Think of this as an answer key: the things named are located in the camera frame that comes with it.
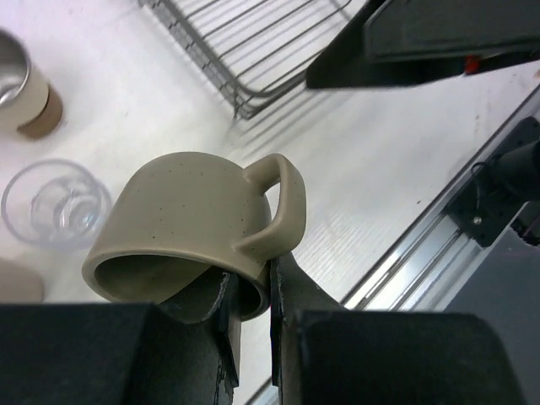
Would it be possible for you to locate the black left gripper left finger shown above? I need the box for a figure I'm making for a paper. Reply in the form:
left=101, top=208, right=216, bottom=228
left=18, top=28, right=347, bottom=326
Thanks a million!
left=1, top=270, right=240, bottom=404

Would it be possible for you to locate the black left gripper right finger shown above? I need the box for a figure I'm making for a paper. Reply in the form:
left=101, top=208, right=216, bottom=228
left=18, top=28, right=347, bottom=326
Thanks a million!
left=269, top=254, right=526, bottom=404

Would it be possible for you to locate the olive ceramic cup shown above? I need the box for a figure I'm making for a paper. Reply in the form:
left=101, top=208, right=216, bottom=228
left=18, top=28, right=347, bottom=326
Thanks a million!
left=82, top=152, right=306, bottom=321

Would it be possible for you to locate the beige plastic tumbler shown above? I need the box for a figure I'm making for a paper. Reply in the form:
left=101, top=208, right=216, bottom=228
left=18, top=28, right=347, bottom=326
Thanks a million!
left=0, top=258, right=44, bottom=304

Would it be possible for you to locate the clear glass cup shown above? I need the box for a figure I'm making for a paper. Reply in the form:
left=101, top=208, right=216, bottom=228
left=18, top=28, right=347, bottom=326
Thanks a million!
left=1, top=159, right=113, bottom=251

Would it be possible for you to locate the steel cup with brown band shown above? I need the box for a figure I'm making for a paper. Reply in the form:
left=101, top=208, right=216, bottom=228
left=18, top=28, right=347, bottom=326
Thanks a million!
left=1, top=30, right=63, bottom=139

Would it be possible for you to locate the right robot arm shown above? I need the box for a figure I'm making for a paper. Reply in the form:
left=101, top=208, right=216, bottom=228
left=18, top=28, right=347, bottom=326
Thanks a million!
left=305, top=0, right=539, bottom=89

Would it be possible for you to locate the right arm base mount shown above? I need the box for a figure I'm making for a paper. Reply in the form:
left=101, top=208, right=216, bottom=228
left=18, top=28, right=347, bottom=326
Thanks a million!
left=445, top=116, right=539, bottom=247

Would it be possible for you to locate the wire dish rack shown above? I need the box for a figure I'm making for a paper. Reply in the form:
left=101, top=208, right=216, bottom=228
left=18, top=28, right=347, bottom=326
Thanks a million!
left=140, top=0, right=362, bottom=120

